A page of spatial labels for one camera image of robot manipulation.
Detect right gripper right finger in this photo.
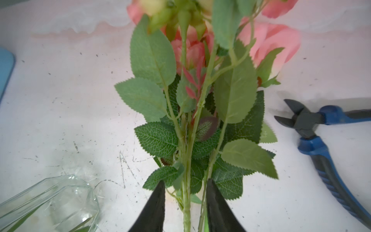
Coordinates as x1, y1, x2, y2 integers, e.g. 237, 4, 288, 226
206, 178, 246, 232

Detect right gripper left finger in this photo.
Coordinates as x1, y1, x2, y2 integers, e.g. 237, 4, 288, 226
129, 180, 165, 232

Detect pink spray rose stem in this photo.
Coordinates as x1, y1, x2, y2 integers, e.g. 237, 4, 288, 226
114, 0, 299, 232

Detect orange-pink peony stem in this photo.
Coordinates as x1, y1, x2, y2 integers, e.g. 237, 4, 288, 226
126, 17, 221, 163

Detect light pink rose stem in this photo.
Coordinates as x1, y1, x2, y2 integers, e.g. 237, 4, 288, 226
213, 17, 302, 201

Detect clear glass vase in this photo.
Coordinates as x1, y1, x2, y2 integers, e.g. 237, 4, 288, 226
1, 175, 100, 232

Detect floral table mat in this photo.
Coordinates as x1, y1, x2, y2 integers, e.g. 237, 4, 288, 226
1, 1, 371, 232

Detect clear blue plastic box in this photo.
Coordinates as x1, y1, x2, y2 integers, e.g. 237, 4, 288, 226
0, 47, 15, 99

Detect blue handled pliers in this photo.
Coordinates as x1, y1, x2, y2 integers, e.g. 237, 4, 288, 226
274, 99, 371, 229

